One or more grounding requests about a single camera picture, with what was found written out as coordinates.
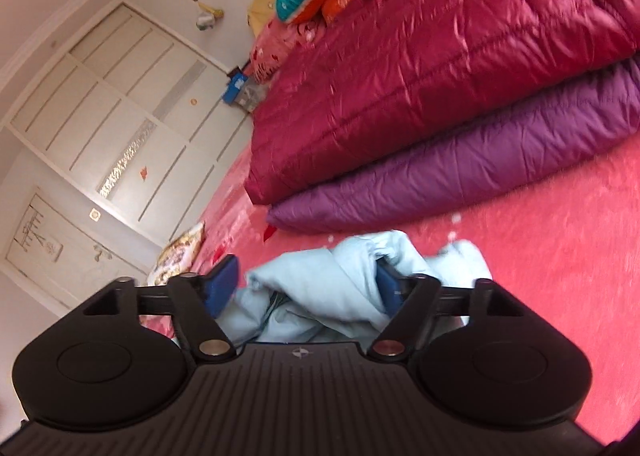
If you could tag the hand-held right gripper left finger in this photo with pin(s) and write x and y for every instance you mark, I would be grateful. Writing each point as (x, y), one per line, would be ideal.
(222, 286)

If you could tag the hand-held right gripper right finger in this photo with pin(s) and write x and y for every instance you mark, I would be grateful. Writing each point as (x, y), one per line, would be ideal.
(387, 293)

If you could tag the light blue down jacket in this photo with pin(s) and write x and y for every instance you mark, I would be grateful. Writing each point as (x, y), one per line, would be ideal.
(340, 281)

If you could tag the floral pillow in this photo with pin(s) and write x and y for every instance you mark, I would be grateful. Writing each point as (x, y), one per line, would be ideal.
(177, 251)

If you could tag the purple down jacket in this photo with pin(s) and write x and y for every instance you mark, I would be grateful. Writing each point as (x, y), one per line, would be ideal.
(450, 175)

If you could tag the pink bed blanket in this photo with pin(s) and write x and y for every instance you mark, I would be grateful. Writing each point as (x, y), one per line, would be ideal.
(550, 236)

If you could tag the white door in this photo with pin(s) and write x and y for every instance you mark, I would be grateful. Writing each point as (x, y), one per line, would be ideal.
(50, 246)

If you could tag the blue box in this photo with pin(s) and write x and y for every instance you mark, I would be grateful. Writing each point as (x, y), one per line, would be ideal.
(240, 90)

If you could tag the white wardrobe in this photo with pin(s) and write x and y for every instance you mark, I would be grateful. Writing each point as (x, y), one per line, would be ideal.
(100, 110)

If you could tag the crimson down jacket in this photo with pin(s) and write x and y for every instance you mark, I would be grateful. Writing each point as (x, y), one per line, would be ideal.
(425, 60)

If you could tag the pink pillow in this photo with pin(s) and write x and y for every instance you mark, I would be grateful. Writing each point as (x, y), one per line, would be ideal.
(275, 53)

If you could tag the white wall switch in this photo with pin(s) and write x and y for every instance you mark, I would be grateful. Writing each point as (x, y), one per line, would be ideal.
(95, 214)

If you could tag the hanging wall ornament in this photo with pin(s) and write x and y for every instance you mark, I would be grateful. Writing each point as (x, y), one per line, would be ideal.
(207, 15)

